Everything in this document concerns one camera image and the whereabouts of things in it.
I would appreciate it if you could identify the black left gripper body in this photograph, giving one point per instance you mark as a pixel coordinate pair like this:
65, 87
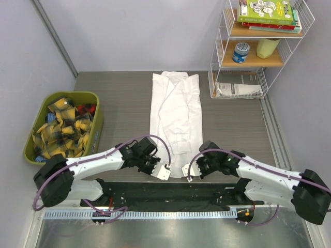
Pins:
146, 164

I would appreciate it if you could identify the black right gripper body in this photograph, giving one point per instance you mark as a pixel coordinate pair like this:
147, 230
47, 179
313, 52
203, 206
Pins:
207, 167

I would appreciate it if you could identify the white long sleeve shirt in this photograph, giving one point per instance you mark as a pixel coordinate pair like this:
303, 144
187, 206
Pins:
176, 118

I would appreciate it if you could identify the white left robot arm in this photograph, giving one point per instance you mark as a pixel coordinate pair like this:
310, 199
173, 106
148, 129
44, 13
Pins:
63, 178

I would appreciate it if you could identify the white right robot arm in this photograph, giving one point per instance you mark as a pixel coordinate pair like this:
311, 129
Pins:
304, 192

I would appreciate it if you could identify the red black plaid shirt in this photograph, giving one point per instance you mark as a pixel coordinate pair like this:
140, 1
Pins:
86, 108

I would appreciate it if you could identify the olive green plastic bin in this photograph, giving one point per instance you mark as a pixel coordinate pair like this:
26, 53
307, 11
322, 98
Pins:
78, 98

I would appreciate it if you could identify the yellow plaid flannel shirt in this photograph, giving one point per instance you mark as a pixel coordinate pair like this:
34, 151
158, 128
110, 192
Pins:
70, 135

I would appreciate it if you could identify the grey setup guide booklet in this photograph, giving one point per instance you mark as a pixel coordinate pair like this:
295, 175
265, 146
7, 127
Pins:
238, 85

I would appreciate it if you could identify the blue white round tin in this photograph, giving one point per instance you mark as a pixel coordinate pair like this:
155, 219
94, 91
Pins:
241, 52

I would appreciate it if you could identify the pale yellow faceted cup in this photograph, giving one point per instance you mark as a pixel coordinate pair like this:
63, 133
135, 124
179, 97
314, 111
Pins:
266, 47

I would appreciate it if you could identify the red middle book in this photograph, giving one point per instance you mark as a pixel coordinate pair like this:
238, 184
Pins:
264, 25

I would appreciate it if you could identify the green top book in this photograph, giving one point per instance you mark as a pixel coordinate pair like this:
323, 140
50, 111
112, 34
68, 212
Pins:
265, 12

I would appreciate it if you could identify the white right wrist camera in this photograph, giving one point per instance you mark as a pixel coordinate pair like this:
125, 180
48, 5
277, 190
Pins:
191, 171

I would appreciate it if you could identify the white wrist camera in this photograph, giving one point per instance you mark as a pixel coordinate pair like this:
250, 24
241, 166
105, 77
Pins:
191, 171
161, 172

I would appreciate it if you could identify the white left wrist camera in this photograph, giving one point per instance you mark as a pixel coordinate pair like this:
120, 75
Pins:
161, 172

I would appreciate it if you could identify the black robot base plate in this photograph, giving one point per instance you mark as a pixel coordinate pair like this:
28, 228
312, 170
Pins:
171, 197

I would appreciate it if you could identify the white slotted cable duct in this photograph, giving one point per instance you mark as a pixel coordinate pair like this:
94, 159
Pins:
84, 214

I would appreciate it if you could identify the white wire shelf rack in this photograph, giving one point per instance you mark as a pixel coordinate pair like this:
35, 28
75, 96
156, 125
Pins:
230, 32

